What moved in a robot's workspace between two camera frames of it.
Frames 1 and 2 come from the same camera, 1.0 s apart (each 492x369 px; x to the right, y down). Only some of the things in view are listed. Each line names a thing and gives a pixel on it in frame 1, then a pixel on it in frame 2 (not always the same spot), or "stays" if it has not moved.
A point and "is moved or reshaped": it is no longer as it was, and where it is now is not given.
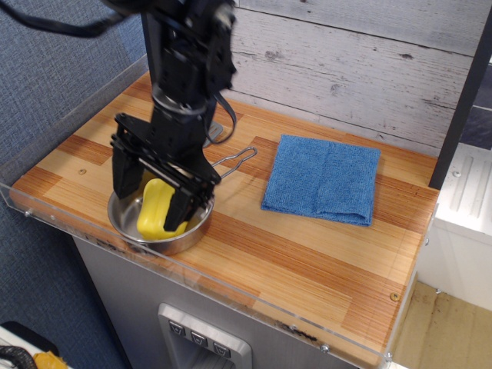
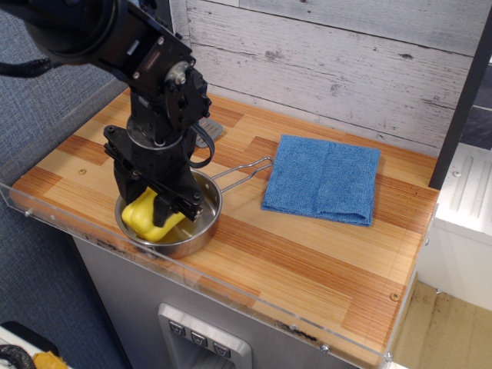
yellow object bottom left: [48, 360] stays
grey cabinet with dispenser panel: [164, 323] stays
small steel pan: [123, 217] is moved or reshaped
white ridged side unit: [457, 255] stays
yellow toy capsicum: [157, 198] is moved or reshaped
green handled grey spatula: [214, 130] stays
